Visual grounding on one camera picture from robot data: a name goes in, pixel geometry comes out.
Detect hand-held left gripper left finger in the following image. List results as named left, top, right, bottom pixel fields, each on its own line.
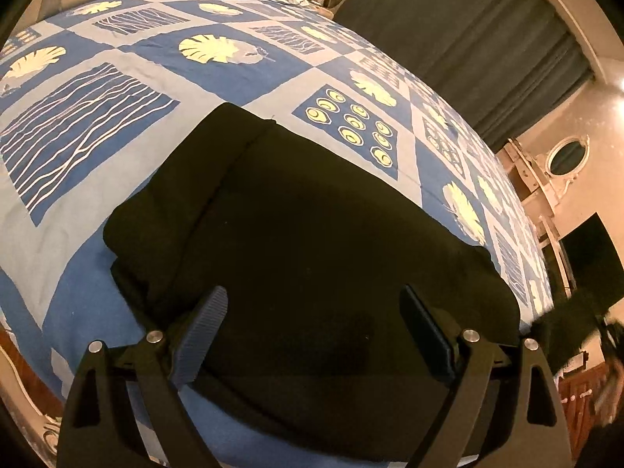
left=56, top=285, right=229, bottom=468

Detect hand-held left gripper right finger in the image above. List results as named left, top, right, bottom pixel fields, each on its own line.
left=399, top=285, right=574, bottom=468

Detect black pants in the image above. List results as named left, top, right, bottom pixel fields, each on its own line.
left=102, top=103, right=520, bottom=464

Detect brown wooden cabinet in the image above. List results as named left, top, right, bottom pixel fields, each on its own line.
left=556, top=358, right=616, bottom=432

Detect white carved dresser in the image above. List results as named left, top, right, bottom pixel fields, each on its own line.
left=497, top=136, right=582, bottom=299

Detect blue patterned bedspread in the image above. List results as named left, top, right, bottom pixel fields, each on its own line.
left=0, top=0, right=555, bottom=468

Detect dark grey curtain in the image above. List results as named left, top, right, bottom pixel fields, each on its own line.
left=334, top=0, right=598, bottom=155

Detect black wall television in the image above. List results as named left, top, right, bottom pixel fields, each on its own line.
left=558, top=212, right=624, bottom=314

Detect oval mirror white frame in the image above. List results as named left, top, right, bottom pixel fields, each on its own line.
left=545, top=135, right=590, bottom=179

